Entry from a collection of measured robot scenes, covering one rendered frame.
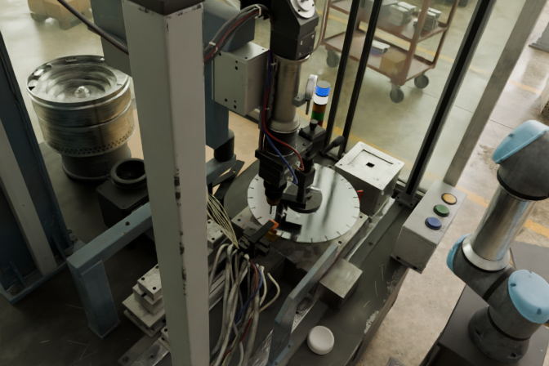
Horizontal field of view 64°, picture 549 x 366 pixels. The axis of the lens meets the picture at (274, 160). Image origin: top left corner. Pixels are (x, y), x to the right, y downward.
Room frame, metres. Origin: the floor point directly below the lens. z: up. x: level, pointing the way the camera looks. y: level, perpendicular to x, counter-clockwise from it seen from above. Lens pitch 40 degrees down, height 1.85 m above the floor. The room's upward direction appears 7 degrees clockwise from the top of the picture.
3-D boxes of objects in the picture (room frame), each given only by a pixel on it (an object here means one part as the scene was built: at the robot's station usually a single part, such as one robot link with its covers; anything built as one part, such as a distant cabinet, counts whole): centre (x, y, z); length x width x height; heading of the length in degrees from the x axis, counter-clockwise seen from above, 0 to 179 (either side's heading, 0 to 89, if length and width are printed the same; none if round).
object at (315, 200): (0.91, -0.10, 0.96); 0.11 x 0.11 x 0.03
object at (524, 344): (0.66, -0.67, 0.80); 0.15 x 0.15 x 0.10
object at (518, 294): (0.67, -0.67, 0.91); 0.13 x 0.12 x 0.14; 39
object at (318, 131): (0.84, -0.08, 1.17); 0.06 x 0.05 x 0.20; 138
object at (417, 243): (0.99, -0.52, 0.82); 0.28 x 0.11 x 0.15; 147
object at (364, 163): (1.16, -0.33, 0.82); 0.18 x 0.18 x 0.15; 57
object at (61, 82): (1.18, 0.65, 0.93); 0.31 x 0.31 x 0.36
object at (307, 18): (0.85, 0.11, 1.45); 0.35 x 0.07 x 0.28; 57
